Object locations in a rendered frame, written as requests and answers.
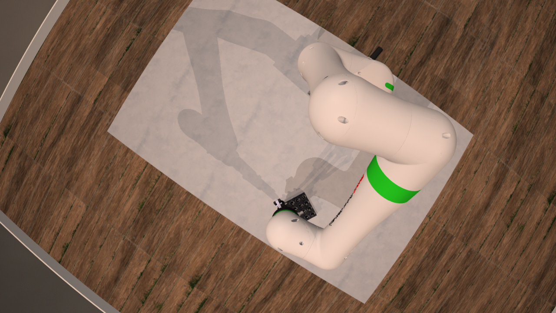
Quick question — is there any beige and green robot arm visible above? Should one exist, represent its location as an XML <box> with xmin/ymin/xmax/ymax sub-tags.
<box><xmin>266</xmin><ymin>42</ymin><xmax>457</xmax><ymax>270</ymax></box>

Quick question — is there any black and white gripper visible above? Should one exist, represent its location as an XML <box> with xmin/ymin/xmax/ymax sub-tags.
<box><xmin>274</xmin><ymin>199</ymin><xmax>289</xmax><ymax>209</ymax></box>

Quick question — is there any black square panel with knobs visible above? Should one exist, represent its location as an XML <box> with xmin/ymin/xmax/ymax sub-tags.
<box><xmin>285</xmin><ymin>193</ymin><xmax>317</xmax><ymax>220</ymax></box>

